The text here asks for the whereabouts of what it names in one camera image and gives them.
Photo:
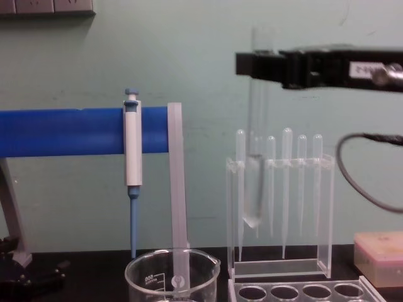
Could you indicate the clear plastic stand upright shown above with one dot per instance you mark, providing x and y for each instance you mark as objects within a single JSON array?
[{"x": 177, "y": 157}]

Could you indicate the white and blue pipette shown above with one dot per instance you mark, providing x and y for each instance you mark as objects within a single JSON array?
[{"x": 133, "y": 151}]

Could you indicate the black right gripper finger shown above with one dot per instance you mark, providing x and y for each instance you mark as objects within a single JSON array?
[
  {"x": 242, "y": 64},
  {"x": 267, "y": 66}
]

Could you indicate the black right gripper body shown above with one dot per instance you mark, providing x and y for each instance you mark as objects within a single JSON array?
[{"x": 333, "y": 70}]

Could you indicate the clear glass test tube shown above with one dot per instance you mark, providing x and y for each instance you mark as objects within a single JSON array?
[{"x": 258, "y": 104}]

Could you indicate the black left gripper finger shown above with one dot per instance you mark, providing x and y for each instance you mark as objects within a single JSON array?
[{"x": 58, "y": 270}]

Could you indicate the clear plastic transfer pipette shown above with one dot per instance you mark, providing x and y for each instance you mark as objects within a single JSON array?
[{"x": 240, "y": 148}]

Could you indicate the grey stand leg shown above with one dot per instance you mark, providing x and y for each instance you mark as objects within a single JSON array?
[{"x": 14, "y": 204}]

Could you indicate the cream and pink box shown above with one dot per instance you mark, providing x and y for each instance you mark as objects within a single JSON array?
[{"x": 381, "y": 261}]

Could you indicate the clear glass beaker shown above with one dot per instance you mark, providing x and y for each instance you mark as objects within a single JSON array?
[{"x": 138, "y": 277}]

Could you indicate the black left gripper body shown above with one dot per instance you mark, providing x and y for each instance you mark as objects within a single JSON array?
[{"x": 11, "y": 270}]

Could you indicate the clear acrylic pipette rack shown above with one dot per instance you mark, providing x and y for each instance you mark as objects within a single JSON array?
[{"x": 325, "y": 220}]

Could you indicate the blue pipette stand bar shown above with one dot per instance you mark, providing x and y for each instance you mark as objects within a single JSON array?
[{"x": 63, "y": 132}]

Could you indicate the clear test tube rack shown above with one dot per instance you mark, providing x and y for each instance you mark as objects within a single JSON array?
[{"x": 365, "y": 287}]

